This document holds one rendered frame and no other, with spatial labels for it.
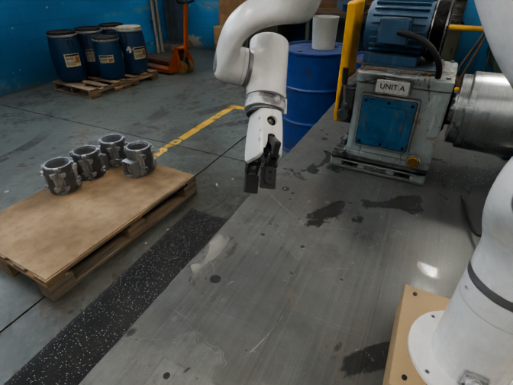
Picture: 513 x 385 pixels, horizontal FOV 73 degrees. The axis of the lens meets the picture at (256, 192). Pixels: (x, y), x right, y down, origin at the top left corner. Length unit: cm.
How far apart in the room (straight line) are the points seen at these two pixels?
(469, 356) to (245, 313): 43
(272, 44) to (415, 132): 67
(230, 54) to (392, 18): 65
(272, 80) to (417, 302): 52
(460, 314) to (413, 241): 49
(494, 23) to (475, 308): 36
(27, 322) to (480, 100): 209
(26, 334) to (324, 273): 153
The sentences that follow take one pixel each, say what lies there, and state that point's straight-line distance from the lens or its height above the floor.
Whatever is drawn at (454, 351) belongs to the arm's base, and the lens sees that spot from 66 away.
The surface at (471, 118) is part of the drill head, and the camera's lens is 127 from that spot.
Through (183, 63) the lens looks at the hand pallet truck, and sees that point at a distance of 590.
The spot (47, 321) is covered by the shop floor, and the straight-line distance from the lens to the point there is 206.
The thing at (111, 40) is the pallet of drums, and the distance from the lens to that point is 530.
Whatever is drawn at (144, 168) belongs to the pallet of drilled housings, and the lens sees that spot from 266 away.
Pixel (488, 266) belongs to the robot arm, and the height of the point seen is 112.
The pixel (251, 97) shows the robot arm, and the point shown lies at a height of 122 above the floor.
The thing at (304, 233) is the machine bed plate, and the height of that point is 80.
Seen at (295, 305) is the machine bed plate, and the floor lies 80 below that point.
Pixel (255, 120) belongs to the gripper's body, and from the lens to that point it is 71.
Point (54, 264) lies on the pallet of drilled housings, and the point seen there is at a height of 15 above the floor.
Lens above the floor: 144
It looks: 33 degrees down
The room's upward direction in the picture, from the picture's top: straight up
